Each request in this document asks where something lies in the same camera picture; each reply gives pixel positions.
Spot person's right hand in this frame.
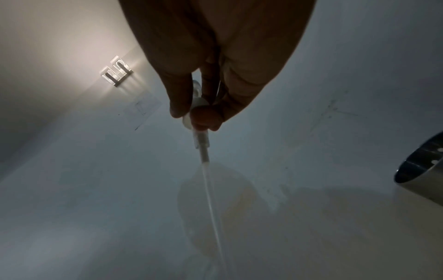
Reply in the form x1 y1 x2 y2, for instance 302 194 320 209
118 0 317 132

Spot white pump dispenser with tube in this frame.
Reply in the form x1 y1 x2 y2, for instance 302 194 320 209
182 79 232 275

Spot stainless steel perforated container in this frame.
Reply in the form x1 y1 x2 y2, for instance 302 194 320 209
394 131 443 206

